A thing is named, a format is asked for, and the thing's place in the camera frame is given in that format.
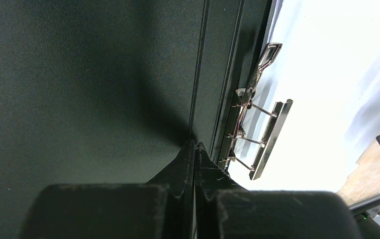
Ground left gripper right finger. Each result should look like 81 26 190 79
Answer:
194 143 362 239

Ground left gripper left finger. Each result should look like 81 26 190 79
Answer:
19 140 195 239

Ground metal folder clip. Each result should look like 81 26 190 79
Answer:
217 43 293 180

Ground white paper sheet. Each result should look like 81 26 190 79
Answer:
229 0 380 192

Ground teal folder black inside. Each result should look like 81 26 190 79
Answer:
0 0 276 239

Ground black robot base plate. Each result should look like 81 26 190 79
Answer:
348 186 380 239

